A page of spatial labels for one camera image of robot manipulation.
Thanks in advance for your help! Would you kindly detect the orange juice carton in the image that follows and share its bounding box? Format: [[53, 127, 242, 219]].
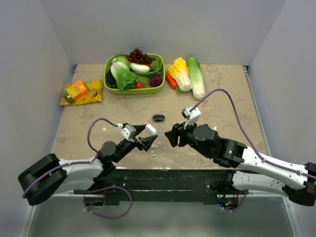
[[63, 80, 91, 103]]

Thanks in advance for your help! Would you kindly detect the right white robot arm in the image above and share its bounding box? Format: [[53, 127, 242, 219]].
[[165, 123, 316, 206]]

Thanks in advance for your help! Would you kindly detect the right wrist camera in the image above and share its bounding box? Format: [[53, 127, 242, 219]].
[[182, 105, 201, 129]]

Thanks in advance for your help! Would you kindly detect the round green cabbage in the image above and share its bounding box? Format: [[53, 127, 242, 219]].
[[112, 55, 130, 69]]

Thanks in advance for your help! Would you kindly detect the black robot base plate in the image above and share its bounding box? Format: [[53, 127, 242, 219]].
[[74, 169, 247, 205]]

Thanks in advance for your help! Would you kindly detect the green plastic basket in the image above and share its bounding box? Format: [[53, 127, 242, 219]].
[[103, 53, 165, 95]]

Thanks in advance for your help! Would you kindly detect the red strawberry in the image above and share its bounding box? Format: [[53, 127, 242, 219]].
[[134, 80, 144, 89]]

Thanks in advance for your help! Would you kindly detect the white radish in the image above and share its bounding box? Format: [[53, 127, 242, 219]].
[[130, 63, 151, 73]]

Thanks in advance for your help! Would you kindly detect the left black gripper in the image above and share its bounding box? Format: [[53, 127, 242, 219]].
[[113, 125, 157, 163]]

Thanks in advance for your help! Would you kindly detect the yellow snack bag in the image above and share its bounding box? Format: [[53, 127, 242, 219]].
[[60, 80, 102, 106]]

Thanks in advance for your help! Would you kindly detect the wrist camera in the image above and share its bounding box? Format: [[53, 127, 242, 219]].
[[117, 123, 136, 143], [182, 105, 201, 129]]

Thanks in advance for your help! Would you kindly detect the black earbud charging case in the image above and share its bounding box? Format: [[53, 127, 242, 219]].
[[152, 114, 165, 122]]

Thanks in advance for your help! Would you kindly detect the green leafy vegetable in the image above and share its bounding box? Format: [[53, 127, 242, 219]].
[[131, 60, 160, 88]]

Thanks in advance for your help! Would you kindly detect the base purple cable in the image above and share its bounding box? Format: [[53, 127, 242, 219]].
[[221, 189, 249, 212], [83, 185, 133, 219]]

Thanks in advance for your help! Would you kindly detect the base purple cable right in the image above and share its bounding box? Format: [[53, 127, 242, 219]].
[[221, 189, 249, 212]]

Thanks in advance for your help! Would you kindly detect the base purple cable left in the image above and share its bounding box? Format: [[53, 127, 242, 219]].
[[83, 185, 133, 219]]

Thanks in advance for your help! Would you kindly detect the white earbud charging case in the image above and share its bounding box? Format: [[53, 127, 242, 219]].
[[145, 124, 158, 136]]

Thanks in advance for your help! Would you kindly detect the orange carrot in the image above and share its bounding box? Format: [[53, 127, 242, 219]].
[[165, 72, 182, 94]]

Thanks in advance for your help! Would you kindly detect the yellow napa cabbage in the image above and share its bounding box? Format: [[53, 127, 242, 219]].
[[167, 57, 192, 92]]

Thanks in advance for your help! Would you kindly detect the red grape bunch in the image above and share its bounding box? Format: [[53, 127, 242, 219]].
[[125, 48, 156, 64]]

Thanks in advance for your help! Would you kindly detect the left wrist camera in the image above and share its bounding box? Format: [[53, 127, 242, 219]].
[[117, 123, 136, 143]]

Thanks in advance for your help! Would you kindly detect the green lettuce head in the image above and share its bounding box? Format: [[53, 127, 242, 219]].
[[110, 62, 138, 91]]

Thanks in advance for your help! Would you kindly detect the green napa cabbage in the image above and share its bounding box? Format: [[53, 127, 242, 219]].
[[187, 56, 205, 100]]

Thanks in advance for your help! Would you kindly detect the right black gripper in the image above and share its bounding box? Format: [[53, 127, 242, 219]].
[[164, 117, 211, 158]]

